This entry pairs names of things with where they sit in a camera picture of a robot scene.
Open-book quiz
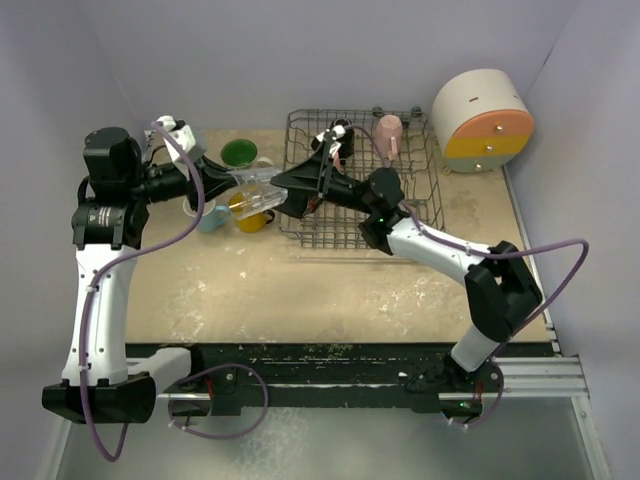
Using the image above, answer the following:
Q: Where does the black cup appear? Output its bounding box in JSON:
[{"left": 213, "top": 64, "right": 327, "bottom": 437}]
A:
[{"left": 331, "top": 118, "right": 354, "bottom": 162}]

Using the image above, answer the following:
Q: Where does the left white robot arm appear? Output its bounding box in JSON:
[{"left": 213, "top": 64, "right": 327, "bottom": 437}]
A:
[{"left": 42, "top": 117, "right": 236, "bottom": 425}]

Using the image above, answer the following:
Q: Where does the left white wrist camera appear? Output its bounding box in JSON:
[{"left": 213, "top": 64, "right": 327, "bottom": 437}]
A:
[{"left": 156, "top": 115, "right": 207, "bottom": 162}]

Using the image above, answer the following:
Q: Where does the yellow mug black handle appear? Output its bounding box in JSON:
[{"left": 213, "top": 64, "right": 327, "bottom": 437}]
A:
[{"left": 228, "top": 193, "right": 275, "bottom": 233}]

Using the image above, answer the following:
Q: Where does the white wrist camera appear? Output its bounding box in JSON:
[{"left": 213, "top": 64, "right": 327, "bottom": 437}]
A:
[
  {"left": 156, "top": 115, "right": 207, "bottom": 162},
  {"left": 320, "top": 125, "right": 346, "bottom": 145}
]

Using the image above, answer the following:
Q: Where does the light blue mug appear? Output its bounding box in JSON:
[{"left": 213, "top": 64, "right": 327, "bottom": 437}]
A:
[{"left": 197, "top": 200, "right": 231, "bottom": 233}]

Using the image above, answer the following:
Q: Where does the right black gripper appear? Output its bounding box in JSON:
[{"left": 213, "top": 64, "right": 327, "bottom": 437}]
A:
[{"left": 264, "top": 140, "right": 377, "bottom": 219}]

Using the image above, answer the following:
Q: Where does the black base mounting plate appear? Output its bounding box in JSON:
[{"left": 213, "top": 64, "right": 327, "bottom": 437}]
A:
[{"left": 167, "top": 343, "right": 504, "bottom": 417}]

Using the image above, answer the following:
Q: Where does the white floral mug green inside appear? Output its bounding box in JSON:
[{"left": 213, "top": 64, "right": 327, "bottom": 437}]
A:
[{"left": 220, "top": 139, "right": 274, "bottom": 170}]

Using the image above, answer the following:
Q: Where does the clear glass cup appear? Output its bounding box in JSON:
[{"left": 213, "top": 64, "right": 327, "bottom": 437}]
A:
[{"left": 229, "top": 166, "right": 288, "bottom": 220}]

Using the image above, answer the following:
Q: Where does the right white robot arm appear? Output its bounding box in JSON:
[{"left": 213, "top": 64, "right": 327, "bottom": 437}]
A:
[{"left": 270, "top": 156, "right": 542, "bottom": 391}]

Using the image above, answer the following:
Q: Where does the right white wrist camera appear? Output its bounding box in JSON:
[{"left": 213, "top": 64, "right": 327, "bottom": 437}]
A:
[{"left": 320, "top": 125, "right": 346, "bottom": 145}]

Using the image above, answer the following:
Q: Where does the grey wire dish rack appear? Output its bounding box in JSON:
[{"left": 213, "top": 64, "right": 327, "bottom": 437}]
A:
[{"left": 278, "top": 107, "right": 445, "bottom": 249}]

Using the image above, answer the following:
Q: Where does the aluminium rail frame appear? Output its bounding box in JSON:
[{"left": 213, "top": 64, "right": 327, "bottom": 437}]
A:
[{"left": 37, "top": 130, "right": 611, "bottom": 480}]

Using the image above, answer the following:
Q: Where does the pale pink faceted mug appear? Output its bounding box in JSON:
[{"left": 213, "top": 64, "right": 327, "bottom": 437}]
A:
[{"left": 374, "top": 114, "right": 403, "bottom": 161}]

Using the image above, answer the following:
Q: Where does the round three-drawer storage box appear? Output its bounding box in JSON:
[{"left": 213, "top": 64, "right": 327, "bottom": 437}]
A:
[{"left": 430, "top": 69, "right": 535, "bottom": 174}]

